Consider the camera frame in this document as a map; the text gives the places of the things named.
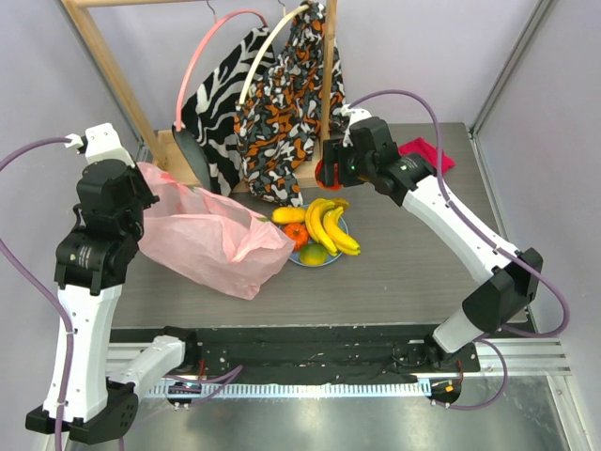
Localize red apple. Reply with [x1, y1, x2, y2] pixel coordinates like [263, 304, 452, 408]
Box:
[315, 160, 343, 191]

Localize pink peach plastic bag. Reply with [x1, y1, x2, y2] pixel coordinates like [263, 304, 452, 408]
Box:
[138, 163, 294, 300]

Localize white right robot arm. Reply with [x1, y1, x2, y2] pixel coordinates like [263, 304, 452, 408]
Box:
[316, 111, 543, 371]

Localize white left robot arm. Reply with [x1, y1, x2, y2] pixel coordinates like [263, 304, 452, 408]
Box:
[25, 159, 200, 445]

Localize red folded cloth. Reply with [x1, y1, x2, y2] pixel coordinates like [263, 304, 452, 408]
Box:
[398, 137, 455, 174]

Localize wooden clothes rack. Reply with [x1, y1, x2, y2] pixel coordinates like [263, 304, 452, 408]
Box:
[60, 1, 338, 188]

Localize yellow banana bunch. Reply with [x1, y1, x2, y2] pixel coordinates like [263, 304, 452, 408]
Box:
[305, 198, 361, 257]

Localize orange camouflage cloth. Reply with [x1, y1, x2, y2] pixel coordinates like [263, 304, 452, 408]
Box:
[234, 1, 326, 207]

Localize yellow mango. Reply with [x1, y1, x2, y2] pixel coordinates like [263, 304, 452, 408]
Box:
[271, 207, 307, 225]

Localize green orange citrus fruit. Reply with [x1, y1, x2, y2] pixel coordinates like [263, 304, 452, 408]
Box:
[299, 242, 329, 266]

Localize zebra pattern cloth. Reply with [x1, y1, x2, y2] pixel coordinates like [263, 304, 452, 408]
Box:
[172, 26, 270, 196]

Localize cream clothes hanger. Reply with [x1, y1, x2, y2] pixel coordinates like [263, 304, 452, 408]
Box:
[239, 3, 311, 106]

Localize pink clothes hanger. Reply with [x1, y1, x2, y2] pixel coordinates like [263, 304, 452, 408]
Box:
[174, 8, 270, 132]

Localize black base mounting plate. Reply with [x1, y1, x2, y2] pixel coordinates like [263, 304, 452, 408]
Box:
[110, 323, 539, 384]

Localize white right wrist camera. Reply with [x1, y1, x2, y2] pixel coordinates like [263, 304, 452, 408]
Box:
[342, 104, 372, 148]

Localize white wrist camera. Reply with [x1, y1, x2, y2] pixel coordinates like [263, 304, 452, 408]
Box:
[65, 122, 135, 167]
[342, 104, 372, 148]

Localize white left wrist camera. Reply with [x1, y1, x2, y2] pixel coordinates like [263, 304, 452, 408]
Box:
[65, 122, 135, 167]

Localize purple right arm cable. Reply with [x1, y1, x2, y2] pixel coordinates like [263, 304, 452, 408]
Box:
[345, 88, 572, 411]

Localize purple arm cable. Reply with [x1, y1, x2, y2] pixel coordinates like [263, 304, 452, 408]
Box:
[345, 88, 572, 411]
[0, 135, 79, 451]

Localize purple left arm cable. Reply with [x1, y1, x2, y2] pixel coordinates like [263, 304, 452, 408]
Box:
[0, 135, 79, 451]

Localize aluminium frame rail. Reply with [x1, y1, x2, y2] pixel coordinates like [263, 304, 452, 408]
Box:
[102, 337, 574, 400]

